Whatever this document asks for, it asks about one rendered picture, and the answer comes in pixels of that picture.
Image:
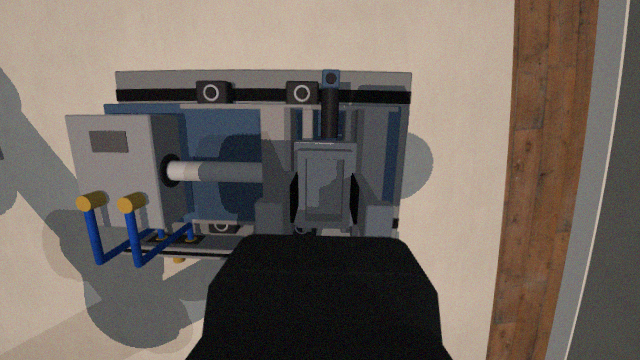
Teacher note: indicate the grey metal bar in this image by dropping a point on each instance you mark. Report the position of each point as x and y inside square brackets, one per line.
[348, 135]

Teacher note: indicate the grey flat bar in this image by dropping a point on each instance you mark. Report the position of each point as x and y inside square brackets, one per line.
[307, 134]

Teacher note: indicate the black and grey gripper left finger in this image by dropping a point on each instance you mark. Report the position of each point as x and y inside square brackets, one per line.
[273, 215]

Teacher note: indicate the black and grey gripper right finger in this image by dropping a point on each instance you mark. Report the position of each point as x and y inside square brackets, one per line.
[373, 217]

